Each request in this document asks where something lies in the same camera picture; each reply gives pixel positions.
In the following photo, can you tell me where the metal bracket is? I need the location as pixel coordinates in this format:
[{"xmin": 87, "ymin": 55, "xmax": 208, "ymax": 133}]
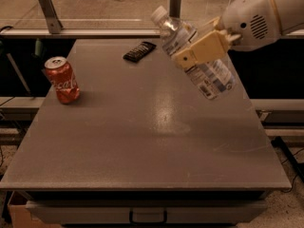
[
  {"xmin": 169, "ymin": 0, "xmax": 181, "ymax": 18},
  {"xmin": 38, "ymin": 0, "xmax": 63, "ymax": 34}
]

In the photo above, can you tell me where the black snack bar wrapper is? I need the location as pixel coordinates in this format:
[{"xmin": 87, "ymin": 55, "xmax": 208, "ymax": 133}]
[{"xmin": 123, "ymin": 41, "xmax": 156, "ymax": 63}]

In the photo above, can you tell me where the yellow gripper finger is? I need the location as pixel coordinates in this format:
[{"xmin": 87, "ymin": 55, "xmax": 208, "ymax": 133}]
[
  {"xmin": 199, "ymin": 16, "xmax": 220, "ymax": 32},
  {"xmin": 172, "ymin": 29, "xmax": 241, "ymax": 69}
]

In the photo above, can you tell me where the white horizontal rail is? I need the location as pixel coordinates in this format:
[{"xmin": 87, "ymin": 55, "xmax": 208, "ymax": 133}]
[{"xmin": 0, "ymin": 28, "xmax": 160, "ymax": 39}]

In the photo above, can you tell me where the left metal bracket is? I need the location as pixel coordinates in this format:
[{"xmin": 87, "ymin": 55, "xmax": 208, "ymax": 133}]
[{"xmin": 38, "ymin": 0, "xmax": 63, "ymax": 34}]

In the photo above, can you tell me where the red Coca-Cola can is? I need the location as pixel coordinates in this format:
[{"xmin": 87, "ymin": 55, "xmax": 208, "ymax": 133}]
[{"xmin": 45, "ymin": 56, "xmax": 80, "ymax": 104}]

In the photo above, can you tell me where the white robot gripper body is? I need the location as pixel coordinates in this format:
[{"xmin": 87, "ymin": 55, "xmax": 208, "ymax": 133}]
[{"xmin": 220, "ymin": 0, "xmax": 280, "ymax": 51}]

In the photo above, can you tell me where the grey drawer with handle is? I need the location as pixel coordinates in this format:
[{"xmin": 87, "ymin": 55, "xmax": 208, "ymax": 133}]
[{"xmin": 26, "ymin": 200, "xmax": 267, "ymax": 225}]

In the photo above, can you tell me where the clear plastic tea bottle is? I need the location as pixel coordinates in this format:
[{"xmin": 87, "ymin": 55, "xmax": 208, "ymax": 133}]
[{"xmin": 151, "ymin": 6, "xmax": 237, "ymax": 100}]

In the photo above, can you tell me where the cardboard box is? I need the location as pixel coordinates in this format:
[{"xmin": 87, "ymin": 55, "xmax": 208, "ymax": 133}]
[{"xmin": 8, "ymin": 192, "xmax": 61, "ymax": 228}]

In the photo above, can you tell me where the middle metal bracket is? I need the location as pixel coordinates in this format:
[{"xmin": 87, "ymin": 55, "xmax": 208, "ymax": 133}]
[{"xmin": 169, "ymin": 0, "xmax": 181, "ymax": 18}]

